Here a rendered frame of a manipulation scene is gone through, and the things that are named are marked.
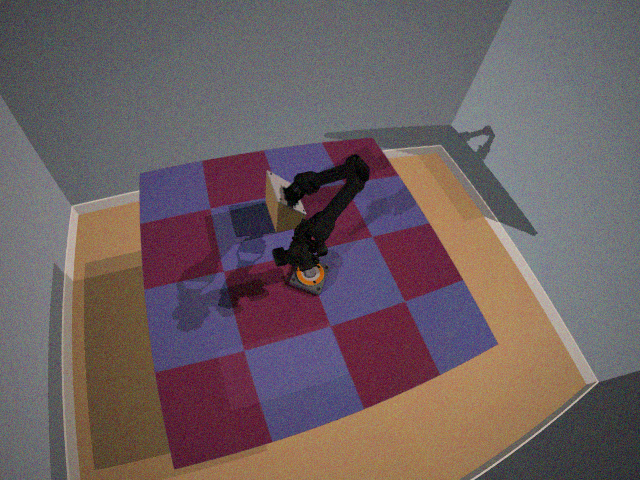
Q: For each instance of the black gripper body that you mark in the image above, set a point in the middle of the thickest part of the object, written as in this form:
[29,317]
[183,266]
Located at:
[279,254]

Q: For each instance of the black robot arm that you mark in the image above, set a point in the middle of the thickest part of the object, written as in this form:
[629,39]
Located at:
[322,223]

